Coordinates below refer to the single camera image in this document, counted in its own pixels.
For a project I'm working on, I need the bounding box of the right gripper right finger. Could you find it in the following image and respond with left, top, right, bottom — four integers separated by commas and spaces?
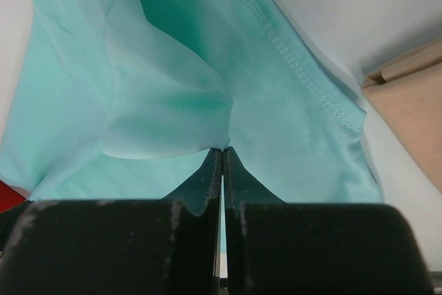
222, 148, 434, 294

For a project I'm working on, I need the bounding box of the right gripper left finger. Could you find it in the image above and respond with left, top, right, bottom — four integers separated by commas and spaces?
1, 150, 222, 294

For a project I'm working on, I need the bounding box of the mint green t shirt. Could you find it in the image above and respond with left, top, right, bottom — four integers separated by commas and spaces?
1, 0, 382, 203

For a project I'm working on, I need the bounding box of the red plastic bin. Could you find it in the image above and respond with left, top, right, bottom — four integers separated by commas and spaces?
0, 182, 26, 213

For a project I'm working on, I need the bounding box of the folded beige t shirt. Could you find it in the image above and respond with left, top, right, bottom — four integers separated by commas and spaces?
361, 39, 441, 190

